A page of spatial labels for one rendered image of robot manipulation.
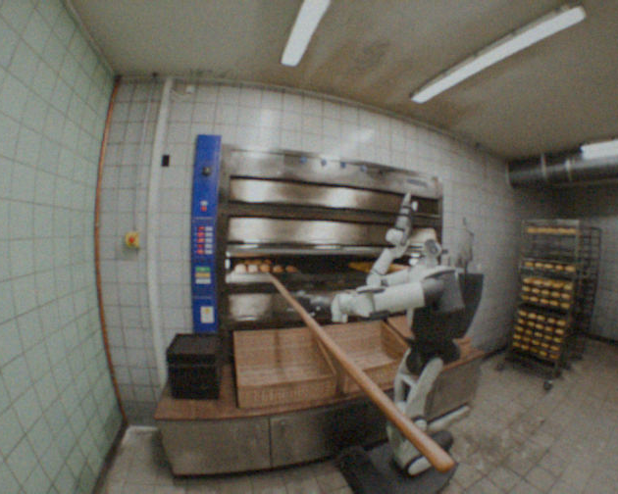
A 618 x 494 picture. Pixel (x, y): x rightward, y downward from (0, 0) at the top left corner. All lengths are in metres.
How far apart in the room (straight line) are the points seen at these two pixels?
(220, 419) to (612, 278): 5.42
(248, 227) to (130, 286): 0.88
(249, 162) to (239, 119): 0.31
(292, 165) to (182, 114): 0.84
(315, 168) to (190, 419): 1.73
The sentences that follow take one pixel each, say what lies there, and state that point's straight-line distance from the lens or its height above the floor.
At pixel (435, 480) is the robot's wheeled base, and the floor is 0.17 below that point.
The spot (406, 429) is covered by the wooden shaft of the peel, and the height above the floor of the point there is 1.19.
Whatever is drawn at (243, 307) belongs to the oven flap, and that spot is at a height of 1.02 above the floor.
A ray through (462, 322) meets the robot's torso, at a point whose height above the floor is 1.19.
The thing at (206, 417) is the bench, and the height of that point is 0.58.
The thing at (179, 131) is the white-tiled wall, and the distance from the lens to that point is 1.80.
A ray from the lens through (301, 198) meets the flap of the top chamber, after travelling 1.71.
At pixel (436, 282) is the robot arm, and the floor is 1.37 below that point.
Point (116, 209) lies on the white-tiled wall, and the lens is 1.81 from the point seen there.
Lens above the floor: 1.52
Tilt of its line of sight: 3 degrees down
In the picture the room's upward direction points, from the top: 2 degrees clockwise
